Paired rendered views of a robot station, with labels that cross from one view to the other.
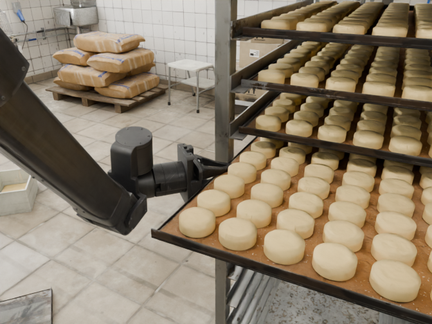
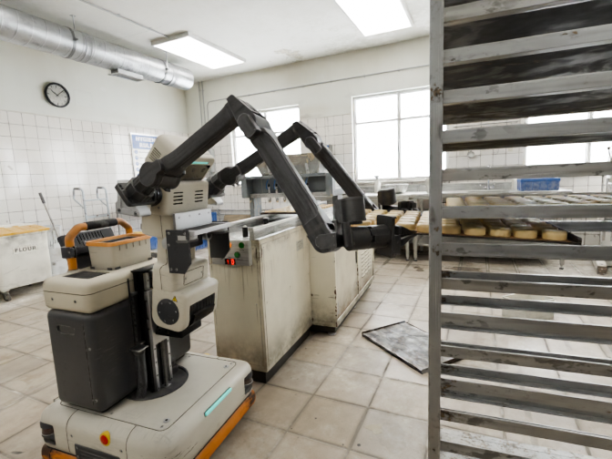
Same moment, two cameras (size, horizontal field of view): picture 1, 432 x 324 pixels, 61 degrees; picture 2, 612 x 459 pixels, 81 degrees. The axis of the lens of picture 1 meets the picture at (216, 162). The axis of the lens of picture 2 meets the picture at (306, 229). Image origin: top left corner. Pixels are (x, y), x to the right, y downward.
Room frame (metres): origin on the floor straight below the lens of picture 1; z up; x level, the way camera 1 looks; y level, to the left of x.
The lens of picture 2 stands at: (0.10, -1.27, 1.15)
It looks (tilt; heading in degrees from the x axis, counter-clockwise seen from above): 8 degrees down; 86
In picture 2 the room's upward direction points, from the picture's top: 3 degrees counter-clockwise
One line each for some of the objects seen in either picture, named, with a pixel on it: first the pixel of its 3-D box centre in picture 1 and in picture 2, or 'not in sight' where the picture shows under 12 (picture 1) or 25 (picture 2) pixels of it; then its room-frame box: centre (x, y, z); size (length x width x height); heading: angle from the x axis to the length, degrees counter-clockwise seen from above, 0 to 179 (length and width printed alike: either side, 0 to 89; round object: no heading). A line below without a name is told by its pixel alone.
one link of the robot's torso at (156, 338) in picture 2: not in sight; (188, 306); (-0.32, 0.26, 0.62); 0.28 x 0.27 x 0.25; 65
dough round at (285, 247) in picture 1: (283, 246); not in sight; (0.36, -0.08, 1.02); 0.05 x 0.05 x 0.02
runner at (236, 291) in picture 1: (270, 228); (532, 331); (0.93, -0.17, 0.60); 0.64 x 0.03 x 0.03; 155
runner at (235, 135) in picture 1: (283, 88); (538, 198); (0.93, -0.17, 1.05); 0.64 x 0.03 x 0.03; 155
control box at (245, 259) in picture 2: not in sight; (230, 251); (-0.18, 0.68, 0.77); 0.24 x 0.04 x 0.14; 153
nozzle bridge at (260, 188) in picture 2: not in sight; (294, 197); (0.22, 1.46, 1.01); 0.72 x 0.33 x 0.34; 153
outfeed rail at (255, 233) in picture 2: not in sight; (318, 213); (0.40, 1.49, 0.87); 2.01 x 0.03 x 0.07; 63
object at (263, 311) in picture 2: not in sight; (266, 289); (-0.01, 1.00, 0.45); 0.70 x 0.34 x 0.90; 63
